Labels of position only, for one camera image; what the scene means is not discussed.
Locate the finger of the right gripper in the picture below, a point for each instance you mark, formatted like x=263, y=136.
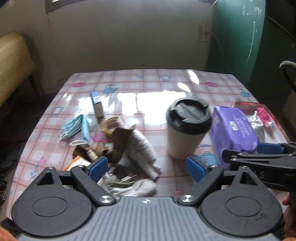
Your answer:
x=229, y=154
x=280, y=148

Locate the yellow tape roll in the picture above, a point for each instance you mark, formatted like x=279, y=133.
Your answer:
x=110, y=124

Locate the pink white sock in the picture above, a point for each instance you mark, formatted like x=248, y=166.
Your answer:
x=264, y=117

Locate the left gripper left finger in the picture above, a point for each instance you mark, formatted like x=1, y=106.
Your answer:
x=87, y=178

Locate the pink checkered tablecloth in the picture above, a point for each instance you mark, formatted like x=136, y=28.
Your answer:
x=141, y=98

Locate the white grey cloth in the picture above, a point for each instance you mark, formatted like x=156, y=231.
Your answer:
x=122, y=182

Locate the window with dark frame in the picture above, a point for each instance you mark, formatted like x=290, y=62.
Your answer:
x=52, y=5

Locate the green door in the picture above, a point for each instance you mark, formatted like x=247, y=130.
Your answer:
x=249, y=40

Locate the white rolled towel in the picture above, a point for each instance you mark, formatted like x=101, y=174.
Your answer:
x=140, y=150

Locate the white cup with black lid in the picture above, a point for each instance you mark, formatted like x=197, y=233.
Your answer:
x=188, y=121

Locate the wall power outlet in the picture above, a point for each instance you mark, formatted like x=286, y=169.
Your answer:
x=205, y=33

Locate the person's hand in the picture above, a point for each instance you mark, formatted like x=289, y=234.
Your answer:
x=289, y=218

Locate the brown crumpled paper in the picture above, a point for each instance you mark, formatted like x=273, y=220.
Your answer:
x=101, y=156

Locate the purple wet wipes pack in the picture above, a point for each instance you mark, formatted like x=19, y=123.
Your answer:
x=231, y=130

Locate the woven rattan chair back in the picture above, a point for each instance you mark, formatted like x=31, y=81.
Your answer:
x=16, y=64

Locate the white crumpled cloth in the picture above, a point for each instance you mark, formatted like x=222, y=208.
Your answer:
x=258, y=126

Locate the orange white packet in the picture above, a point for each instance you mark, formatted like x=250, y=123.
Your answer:
x=78, y=160

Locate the small blue white box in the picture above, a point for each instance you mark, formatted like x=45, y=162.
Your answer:
x=97, y=104

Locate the blue face masks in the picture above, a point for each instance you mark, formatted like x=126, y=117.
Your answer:
x=74, y=126

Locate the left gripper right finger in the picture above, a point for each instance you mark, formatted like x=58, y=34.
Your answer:
x=208, y=178

